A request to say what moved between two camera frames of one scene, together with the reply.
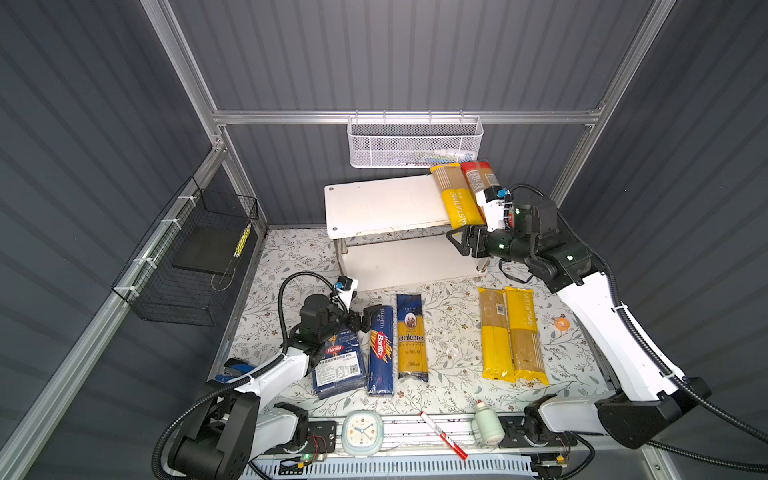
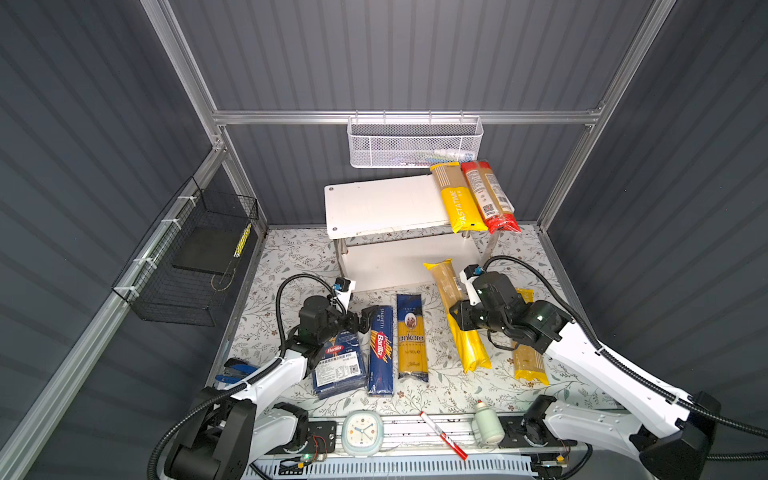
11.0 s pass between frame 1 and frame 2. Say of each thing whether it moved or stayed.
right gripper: moved
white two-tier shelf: stayed
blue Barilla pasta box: stayed
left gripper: stayed
